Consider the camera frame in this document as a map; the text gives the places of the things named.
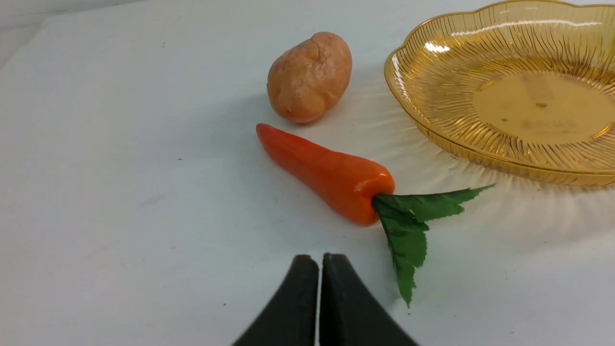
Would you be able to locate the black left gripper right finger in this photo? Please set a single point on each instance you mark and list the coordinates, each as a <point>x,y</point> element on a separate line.
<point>349,314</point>

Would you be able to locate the orange carrot with green leaves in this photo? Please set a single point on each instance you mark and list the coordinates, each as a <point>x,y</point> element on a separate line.
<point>362,191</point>

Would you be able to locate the brown potato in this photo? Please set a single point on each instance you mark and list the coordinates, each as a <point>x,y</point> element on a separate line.
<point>309,79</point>

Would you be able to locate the amber plastic fluted plate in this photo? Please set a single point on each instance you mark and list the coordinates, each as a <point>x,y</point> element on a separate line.
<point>524,87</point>

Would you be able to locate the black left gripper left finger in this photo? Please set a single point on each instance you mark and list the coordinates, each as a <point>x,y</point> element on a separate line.
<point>289,318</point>

